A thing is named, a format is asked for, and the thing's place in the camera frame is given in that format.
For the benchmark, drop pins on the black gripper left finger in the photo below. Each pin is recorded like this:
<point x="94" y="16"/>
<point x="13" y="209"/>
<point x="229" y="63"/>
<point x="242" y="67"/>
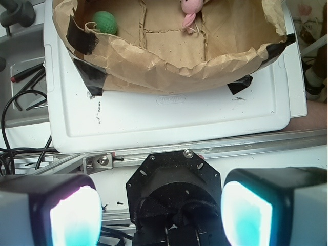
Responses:
<point x="58" y="209"/>

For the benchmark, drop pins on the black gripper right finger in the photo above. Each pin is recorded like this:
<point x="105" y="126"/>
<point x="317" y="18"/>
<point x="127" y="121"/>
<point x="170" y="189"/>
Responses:
<point x="275" y="206"/>

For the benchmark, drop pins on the green dimpled foam ball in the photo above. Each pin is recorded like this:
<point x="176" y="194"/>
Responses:
<point x="105" y="22"/>

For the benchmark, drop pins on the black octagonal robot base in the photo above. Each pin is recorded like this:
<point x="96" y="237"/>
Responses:
<point x="174" y="199"/>

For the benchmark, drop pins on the black hex key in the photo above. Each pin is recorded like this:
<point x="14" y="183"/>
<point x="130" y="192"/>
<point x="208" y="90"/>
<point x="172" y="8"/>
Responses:
<point x="33" y="81"/>

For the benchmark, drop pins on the brown paper bag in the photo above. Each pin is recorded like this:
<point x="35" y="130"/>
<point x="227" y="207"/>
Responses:
<point x="151" y="53"/>

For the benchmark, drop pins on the grey clamp knob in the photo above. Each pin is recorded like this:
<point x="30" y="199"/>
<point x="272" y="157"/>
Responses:
<point x="17" y="12"/>

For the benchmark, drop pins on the pink plush toy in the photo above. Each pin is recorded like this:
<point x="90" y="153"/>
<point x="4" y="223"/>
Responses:
<point x="190" y="8"/>

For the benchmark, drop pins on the aluminium extrusion rail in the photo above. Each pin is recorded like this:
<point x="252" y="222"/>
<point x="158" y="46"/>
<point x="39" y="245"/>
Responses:
<point x="38" y="160"/>

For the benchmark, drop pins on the metal corner bracket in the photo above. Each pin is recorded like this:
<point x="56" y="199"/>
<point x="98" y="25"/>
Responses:
<point x="97" y="162"/>

